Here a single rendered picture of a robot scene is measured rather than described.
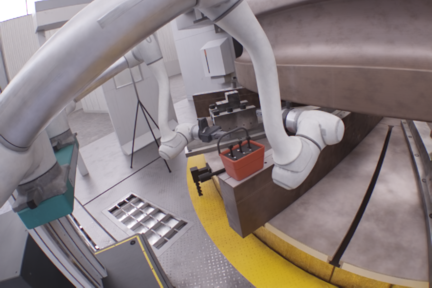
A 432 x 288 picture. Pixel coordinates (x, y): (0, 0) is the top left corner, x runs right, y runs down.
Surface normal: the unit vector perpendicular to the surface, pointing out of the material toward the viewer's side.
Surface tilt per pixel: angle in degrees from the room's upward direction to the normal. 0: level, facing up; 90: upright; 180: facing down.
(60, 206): 90
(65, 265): 90
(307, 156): 76
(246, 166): 97
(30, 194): 7
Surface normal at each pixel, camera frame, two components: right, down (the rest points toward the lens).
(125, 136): 0.79, 0.06
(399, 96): -0.72, 0.36
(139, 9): 0.48, 0.46
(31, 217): 0.53, 0.18
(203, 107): -0.22, 0.37
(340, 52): -0.78, -0.23
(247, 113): 0.16, 0.30
